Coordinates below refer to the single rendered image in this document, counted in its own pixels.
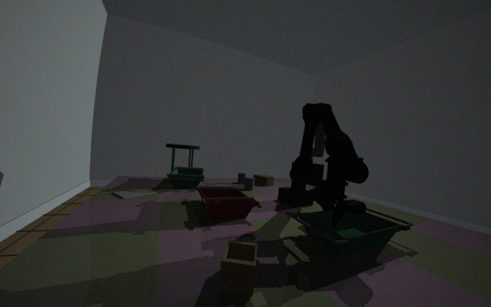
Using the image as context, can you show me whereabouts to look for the tan box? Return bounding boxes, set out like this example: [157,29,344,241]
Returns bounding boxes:
[253,174,274,187]

